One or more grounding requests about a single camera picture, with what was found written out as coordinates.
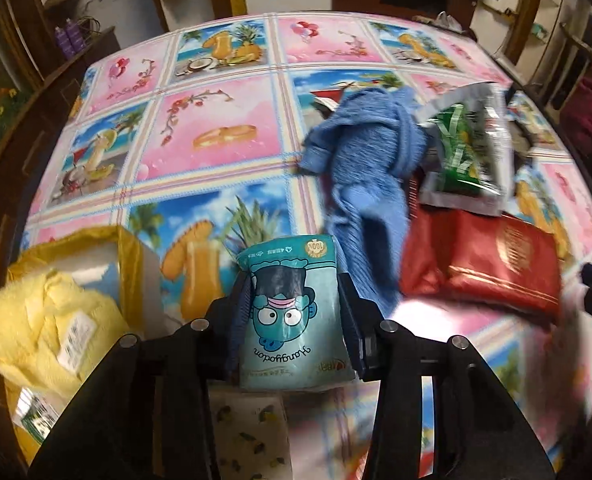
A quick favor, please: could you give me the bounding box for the teal tissue packet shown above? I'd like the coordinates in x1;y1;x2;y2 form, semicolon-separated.
236;234;357;393

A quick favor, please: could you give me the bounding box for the printed tablecloth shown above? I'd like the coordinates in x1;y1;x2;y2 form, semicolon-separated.
23;12;592;480

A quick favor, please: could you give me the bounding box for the wooden cabinet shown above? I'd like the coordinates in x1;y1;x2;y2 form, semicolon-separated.
0;0;122;91

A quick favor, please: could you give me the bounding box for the green silver foil packet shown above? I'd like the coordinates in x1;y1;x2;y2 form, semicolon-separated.
418;82;514;216

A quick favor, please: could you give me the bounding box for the red garment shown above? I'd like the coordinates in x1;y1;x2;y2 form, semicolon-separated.
558;57;592;171

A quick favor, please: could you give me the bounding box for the white plastic bag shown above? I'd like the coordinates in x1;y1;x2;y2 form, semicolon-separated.
433;10;464;31

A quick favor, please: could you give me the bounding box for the green white packet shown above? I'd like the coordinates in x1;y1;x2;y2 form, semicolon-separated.
13;387;62;446

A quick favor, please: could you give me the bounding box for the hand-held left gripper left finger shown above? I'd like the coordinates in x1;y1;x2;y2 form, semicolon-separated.
28;272;253;480

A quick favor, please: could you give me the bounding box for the golden cardboard box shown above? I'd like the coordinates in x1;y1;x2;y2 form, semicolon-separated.
6;225;177;466

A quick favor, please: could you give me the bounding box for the blue towel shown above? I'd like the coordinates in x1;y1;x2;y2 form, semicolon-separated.
301;86;429;311

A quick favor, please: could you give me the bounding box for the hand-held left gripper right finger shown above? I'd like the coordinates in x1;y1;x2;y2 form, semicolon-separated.
337;272;556;480

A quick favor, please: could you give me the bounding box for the yellow towel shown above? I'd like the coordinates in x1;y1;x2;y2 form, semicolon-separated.
0;270;132;401

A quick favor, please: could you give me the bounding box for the red foil packet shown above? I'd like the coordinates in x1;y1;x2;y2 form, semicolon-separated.
401;207;564;326

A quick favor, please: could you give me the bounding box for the lemon print tissue pack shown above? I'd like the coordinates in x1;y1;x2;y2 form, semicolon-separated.
208;387;291;480

